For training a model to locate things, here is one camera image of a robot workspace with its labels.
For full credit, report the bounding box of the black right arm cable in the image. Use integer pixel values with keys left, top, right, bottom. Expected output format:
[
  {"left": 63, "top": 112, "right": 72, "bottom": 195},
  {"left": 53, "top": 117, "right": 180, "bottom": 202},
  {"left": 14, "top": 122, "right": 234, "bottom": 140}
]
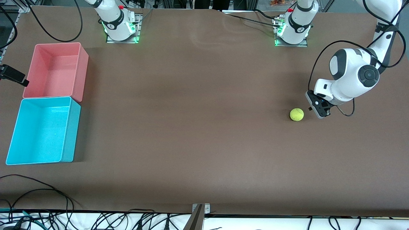
[
  {"left": 24, "top": 0, "right": 83, "bottom": 42},
  {"left": 0, "top": 6, "right": 18, "bottom": 50}
]

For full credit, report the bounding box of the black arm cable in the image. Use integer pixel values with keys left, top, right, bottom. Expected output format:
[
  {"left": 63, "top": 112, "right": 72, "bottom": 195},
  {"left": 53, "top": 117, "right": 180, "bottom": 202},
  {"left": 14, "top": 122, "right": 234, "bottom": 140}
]
[
  {"left": 0, "top": 6, "right": 18, "bottom": 50},
  {"left": 308, "top": 0, "right": 404, "bottom": 117},
  {"left": 24, "top": 0, "right": 83, "bottom": 42}
]

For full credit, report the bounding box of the yellow tennis ball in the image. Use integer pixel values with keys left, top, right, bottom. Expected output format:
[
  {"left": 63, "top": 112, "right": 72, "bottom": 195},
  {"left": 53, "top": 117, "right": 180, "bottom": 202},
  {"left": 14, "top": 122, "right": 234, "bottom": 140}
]
[{"left": 290, "top": 108, "right": 305, "bottom": 122}]

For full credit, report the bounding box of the aluminium frame profile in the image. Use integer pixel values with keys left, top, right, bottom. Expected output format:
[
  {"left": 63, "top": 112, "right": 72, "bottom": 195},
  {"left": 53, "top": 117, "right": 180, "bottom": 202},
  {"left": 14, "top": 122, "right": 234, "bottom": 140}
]
[{"left": 6, "top": 0, "right": 34, "bottom": 45}]

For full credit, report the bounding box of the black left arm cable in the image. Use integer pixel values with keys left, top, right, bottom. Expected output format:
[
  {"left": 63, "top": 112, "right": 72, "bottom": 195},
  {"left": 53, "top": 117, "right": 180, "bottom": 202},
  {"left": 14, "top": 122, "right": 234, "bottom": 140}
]
[{"left": 308, "top": 0, "right": 404, "bottom": 117}]

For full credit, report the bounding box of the long looping black cable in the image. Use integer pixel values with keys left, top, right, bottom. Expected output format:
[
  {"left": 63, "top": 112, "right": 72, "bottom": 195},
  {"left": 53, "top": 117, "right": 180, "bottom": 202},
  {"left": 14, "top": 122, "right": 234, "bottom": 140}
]
[{"left": 0, "top": 174, "right": 75, "bottom": 213}]

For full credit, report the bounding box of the teal cable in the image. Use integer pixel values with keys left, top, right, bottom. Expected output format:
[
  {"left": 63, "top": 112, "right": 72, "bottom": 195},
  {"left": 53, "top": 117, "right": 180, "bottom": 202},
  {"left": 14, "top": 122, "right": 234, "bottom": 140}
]
[{"left": 0, "top": 208, "right": 43, "bottom": 226}]

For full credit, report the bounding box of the pink plastic bin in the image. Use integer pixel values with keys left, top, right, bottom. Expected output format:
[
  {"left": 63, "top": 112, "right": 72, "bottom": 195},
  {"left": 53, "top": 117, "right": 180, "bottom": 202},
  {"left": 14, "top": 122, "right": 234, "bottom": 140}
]
[{"left": 22, "top": 42, "right": 89, "bottom": 103}]

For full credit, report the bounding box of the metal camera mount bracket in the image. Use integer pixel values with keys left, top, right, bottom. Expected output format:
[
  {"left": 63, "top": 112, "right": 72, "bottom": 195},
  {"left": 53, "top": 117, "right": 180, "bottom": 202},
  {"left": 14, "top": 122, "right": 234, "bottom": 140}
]
[{"left": 184, "top": 203, "right": 211, "bottom": 230}]

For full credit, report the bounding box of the black base power cable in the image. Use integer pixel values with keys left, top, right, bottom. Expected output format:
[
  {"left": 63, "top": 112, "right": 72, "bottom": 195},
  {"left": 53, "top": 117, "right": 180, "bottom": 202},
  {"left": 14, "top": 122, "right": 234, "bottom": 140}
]
[{"left": 224, "top": 10, "right": 279, "bottom": 27}]

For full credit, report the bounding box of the blue plastic bin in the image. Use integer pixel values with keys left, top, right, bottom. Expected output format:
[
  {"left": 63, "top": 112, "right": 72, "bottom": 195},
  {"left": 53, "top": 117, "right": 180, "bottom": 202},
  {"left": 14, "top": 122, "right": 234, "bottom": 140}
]
[{"left": 5, "top": 96, "right": 81, "bottom": 165}]

